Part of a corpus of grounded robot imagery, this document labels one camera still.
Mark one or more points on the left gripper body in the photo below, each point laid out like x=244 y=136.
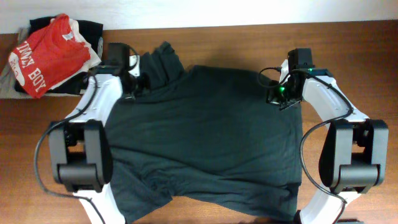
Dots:
x=138 y=86

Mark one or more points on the dark green t-shirt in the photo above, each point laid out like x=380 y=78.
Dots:
x=205 y=133

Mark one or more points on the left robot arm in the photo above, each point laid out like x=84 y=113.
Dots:
x=80 y=155

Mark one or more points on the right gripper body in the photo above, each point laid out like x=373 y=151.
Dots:
x=282 y=95

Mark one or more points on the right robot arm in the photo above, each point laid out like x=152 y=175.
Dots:
x=353 y=158

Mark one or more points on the red folded t-shirt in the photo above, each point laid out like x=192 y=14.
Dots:
x=33 y=61

